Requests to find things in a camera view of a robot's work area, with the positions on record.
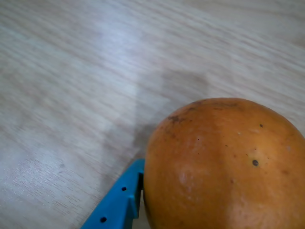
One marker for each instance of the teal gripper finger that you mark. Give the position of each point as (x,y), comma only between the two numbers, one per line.
(114,205)

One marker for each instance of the orange with dark specks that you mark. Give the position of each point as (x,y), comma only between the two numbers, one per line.
(226,171)

